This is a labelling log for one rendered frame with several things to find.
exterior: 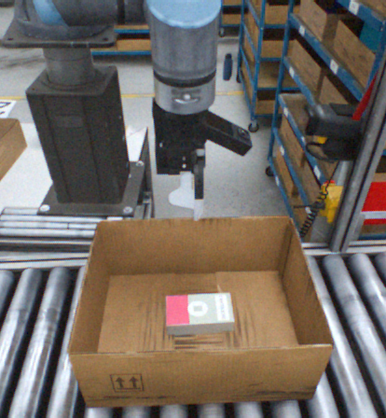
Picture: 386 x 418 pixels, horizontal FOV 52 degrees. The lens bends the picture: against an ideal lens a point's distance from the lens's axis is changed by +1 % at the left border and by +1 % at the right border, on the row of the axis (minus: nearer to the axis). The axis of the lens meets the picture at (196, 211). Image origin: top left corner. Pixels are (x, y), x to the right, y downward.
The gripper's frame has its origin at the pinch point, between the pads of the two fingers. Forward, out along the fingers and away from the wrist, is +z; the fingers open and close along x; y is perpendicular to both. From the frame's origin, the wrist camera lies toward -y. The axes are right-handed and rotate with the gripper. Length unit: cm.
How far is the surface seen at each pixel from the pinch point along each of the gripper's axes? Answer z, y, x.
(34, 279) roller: 24.1, 36.9, 0.5
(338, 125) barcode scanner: -7.4, -28.2, -10.6
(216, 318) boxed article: 17.7, -2.8, 16.0
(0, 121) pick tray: 21, 60, -59
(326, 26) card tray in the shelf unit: 10, -56, -101
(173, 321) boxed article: 17.7, 5.5, 16.1
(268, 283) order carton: 22.1, -15.3, 5.8
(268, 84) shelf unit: 86, -62, -197
